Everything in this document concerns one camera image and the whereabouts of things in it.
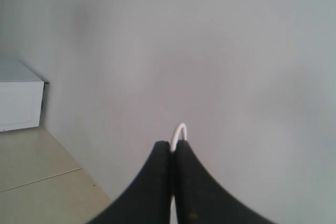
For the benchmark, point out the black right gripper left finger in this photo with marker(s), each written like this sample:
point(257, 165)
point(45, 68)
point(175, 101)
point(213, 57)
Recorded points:
point(148, 198)

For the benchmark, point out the white box on table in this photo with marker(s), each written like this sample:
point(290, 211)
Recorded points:
point(22, 93)

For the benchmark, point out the white wired earphones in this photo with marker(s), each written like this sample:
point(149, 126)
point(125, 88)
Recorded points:
point(180, 133)

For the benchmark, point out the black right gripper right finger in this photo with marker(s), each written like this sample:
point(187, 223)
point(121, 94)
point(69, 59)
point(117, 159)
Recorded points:
point(199, 198)

